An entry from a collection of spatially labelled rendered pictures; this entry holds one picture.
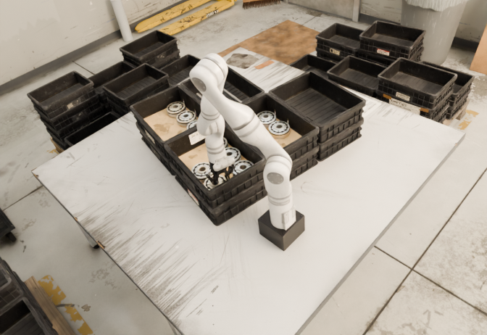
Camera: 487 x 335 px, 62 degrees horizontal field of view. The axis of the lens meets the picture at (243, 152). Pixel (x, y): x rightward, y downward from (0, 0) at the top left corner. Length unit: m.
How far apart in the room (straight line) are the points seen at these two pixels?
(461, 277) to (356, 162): 0.94
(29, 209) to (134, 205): 1.47
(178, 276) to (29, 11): 3.62
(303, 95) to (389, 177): 0.64
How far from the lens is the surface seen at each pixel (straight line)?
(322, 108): 2.15
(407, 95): 2.81
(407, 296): 2.46
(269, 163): 1.42
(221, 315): 1.59
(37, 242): 3.10
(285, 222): 1.60
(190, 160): 1.93
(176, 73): 3.49
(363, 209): 1.84
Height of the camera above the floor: 2.11
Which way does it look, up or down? 42 degrees down
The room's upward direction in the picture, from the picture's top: 8 degrees counter-clockwise
